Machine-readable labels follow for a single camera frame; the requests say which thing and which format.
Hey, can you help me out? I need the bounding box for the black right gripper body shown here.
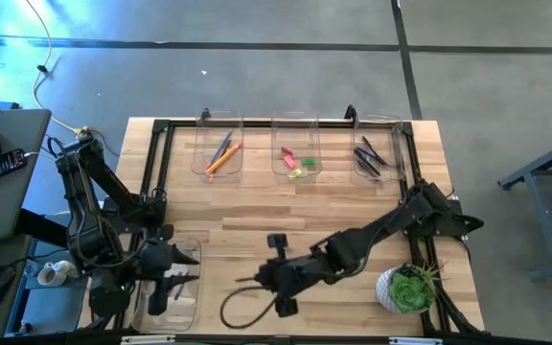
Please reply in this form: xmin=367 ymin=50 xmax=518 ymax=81
xmin=278 ymin=256 xmax=318 ymax=297

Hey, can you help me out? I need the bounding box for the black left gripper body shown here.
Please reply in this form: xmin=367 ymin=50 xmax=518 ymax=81
xmin=136 ymin=238 xmax=174 ymax=288

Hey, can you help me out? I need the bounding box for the yellow pencil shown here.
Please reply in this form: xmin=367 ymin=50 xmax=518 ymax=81
xmin=207 ymin=146 xmax=239 ymax=179

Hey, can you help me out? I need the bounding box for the orange pencil with pink eraser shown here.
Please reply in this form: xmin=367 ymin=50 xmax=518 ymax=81
xmin=205 ymin=141 xmax=244 ymax=175

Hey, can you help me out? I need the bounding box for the brown pencil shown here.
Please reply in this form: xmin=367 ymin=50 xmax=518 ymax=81
xmin=214 ymin=137 xmax=233 ymax=164

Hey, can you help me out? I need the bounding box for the blue pencil with pink eraser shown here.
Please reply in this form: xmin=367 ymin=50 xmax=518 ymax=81
xmin=207 ymin=130 xmax=235 ymax=168

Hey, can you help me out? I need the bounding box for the dark purple pen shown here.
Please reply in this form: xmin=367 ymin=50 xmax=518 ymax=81
xmin=353 ymin=151 xmax=381 ymax=177

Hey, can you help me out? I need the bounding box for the dark blue pen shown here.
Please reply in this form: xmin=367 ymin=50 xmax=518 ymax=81
xmin=355 ymin=146 xmax=391 ymax=168

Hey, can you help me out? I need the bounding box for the black click pen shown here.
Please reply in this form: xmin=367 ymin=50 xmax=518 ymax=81
xmin=360 ymin=135 xmax=387 ymax=164

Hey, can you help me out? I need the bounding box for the clear plastic bin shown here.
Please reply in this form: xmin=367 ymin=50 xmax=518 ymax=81
xmin=191 ymin=108 xmax=245 ymax=184
xmin=351 ymin=113 xmax=406 ymax=186
xmin=270 ymin=109 xmax=324 ymax=185
xmin=131 ymin=238 xmax=203 ymax=334

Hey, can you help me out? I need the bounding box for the white cup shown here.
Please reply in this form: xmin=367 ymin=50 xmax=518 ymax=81
xmin=36 ymin=260 xmax=79 ymax=288

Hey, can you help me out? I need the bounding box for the succulent in white pot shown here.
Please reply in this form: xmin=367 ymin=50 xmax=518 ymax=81
xmin=375 ymin=261 xmax=448 ymax=316

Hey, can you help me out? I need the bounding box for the gray desk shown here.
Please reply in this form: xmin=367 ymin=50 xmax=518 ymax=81
xmin=0 ymin=108 xmax=53 ymax=345

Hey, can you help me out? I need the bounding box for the gray metal bench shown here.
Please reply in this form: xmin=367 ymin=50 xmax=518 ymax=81
xmin=497 ymin=132 xmax=552 ymax=283

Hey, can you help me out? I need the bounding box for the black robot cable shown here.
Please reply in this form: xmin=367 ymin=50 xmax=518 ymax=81
xmin=218 ymin=286 xmax=280 ymax=331

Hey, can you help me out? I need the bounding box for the black aluminium table frame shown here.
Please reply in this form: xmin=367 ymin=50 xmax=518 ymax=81
xmin=112 ymin=103 xmax=488 ymax=345

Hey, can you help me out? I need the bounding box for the yellow cable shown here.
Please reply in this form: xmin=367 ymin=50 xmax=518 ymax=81
xmin=24 ymin=0 xmax=90 ymax=138

